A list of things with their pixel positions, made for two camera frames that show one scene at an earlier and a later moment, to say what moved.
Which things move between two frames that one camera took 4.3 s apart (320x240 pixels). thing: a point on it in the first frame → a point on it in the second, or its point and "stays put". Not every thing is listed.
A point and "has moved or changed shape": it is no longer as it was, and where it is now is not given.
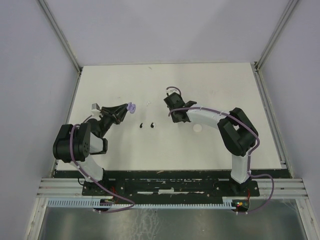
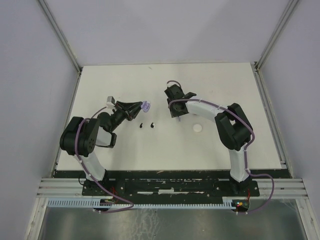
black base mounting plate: x=169 y=188 stays put
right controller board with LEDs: x=240 y=205 stays put
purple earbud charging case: x=131 y=107 has moved or changed shape
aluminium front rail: x=57 y=188 stays put
